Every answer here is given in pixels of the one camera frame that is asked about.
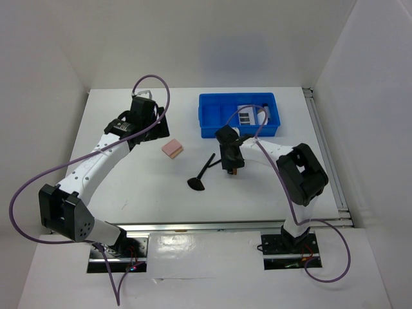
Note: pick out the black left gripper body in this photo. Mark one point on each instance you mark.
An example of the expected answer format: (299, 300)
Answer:
(150, 121)

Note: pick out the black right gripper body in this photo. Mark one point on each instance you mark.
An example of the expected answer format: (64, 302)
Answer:
(227, 161)

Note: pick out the black fan makeup brush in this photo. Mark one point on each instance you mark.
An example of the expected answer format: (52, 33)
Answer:
(195, 183)

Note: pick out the small clear bottle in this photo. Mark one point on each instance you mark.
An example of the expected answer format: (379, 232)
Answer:
(267, 113)

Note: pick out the slim black makeup brush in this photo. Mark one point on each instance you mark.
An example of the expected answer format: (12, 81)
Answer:
(215, 163)

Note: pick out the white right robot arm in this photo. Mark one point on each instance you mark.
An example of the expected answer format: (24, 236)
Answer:
(299, 172)

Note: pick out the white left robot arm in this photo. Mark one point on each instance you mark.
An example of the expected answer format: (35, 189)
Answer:
(64, 207)

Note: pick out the blue plastic organizer bin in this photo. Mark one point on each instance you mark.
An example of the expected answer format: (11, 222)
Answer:
(217, 109)

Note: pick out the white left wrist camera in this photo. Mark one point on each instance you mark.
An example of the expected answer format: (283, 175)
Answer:
(144, 94)

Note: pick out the aluminium right side rail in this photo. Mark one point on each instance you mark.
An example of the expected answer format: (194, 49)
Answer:
(342, 207)

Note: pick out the aluminium rail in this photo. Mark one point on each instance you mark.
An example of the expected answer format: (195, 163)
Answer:
(199, 227)
(342, 207)

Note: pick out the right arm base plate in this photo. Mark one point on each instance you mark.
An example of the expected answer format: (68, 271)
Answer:
(276, 256)

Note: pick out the aluminium front rail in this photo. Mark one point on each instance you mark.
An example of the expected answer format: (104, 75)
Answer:
(199, 227)

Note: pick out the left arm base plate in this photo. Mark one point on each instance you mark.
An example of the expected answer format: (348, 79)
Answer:
(119, 263)

